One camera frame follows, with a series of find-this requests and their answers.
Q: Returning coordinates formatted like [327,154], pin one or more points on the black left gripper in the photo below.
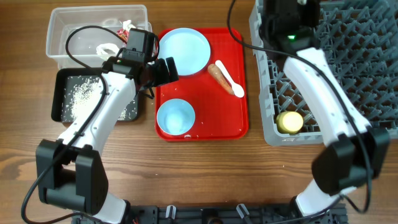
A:
[164,76]

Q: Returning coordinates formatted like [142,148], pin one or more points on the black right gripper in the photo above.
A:
[310,18]

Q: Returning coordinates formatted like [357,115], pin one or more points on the red snack wrapper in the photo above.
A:
[124,34]

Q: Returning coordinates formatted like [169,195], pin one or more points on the white tissue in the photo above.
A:
[127,25]

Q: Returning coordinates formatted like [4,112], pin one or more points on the yellow cup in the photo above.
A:
[289,122]

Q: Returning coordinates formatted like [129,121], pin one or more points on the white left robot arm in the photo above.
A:
[70,172]

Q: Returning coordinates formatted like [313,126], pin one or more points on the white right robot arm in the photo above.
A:
[354,151]

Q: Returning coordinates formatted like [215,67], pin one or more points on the grey-blue dishwasher rack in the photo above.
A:
[359,39]

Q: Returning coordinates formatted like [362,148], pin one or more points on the light blue plate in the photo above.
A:
[189,48]

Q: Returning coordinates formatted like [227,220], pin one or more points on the light blue bowl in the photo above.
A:
[176,117]

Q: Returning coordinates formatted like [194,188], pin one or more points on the orange carrot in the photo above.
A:
[216,73]

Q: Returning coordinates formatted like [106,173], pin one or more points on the red plastic tray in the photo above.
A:
[218,115]

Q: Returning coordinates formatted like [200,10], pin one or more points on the white plastic spoon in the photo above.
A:
[237,89]

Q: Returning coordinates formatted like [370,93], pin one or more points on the clear plastic bin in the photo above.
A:
[65,20]

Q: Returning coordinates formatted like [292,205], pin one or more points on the white rice pile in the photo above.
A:
[80,93]

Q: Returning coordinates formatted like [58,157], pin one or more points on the black tray bin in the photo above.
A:
[60,82]

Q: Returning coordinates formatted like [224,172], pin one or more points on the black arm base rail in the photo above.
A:
[274,213]

